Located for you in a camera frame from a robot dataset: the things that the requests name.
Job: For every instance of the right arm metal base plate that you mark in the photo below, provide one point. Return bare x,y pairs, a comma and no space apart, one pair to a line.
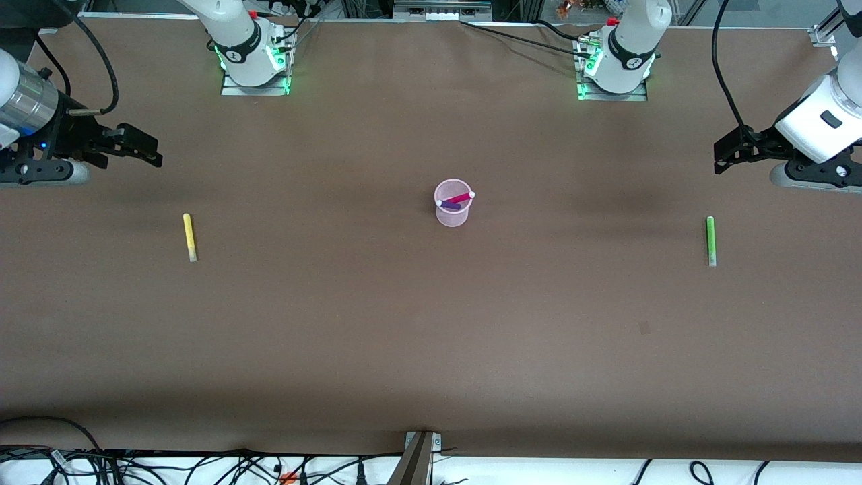
256,89

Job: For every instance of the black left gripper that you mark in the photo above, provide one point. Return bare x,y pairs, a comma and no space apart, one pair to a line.
759,143

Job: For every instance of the pink highlighter pen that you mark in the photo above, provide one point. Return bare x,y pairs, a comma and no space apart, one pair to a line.
461,198

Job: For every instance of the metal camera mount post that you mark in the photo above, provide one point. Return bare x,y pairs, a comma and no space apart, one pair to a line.
412,465

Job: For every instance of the aluminium corner bracket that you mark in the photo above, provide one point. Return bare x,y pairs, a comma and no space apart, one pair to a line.
825,34

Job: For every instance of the purple highlighter pen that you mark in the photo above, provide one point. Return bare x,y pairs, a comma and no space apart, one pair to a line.
450,205

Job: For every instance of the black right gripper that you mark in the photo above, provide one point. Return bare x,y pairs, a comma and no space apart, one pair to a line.
73,132

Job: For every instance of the aluminium frame rail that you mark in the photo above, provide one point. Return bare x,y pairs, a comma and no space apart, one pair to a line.
441,9

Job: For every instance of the green highlighter pen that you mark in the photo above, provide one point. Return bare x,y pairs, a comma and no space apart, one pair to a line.
710,236

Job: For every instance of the pink pen holder cup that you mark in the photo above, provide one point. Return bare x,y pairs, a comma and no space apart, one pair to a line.
451,217

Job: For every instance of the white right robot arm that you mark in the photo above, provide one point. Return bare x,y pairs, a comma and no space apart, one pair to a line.
236,34

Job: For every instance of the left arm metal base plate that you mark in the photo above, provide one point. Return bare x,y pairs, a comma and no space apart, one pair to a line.
613,96

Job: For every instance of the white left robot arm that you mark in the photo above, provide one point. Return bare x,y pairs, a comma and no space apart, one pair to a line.
633,40

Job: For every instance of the yellow highlighter pen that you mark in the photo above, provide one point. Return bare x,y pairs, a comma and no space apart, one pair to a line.
189,232

